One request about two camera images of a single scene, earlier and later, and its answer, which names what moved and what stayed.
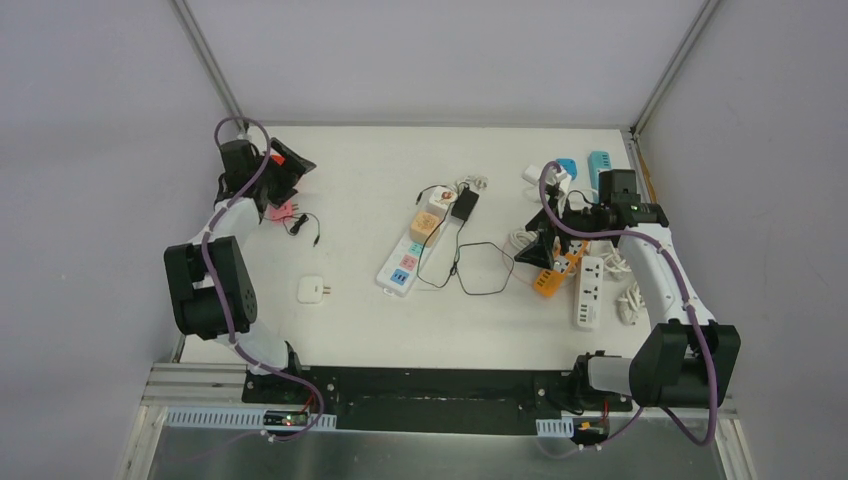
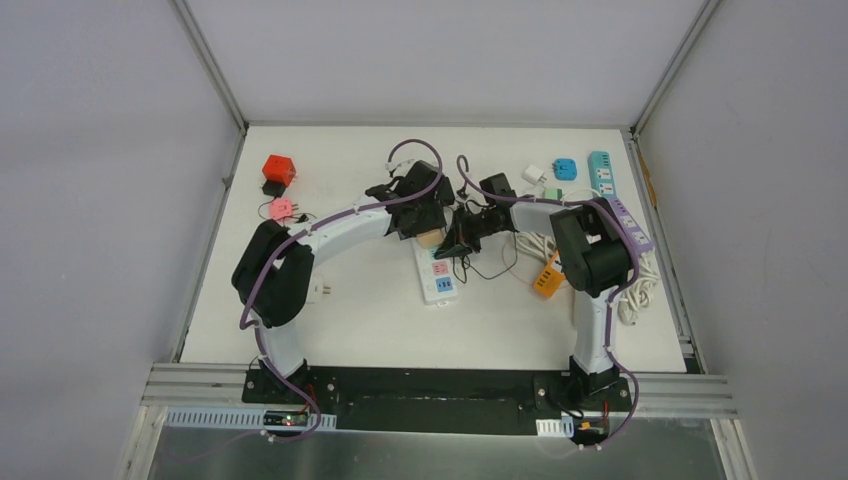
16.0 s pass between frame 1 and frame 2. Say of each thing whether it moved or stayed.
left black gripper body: moved
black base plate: stayed
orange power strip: stayed
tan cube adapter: stayed
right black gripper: moved
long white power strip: moved
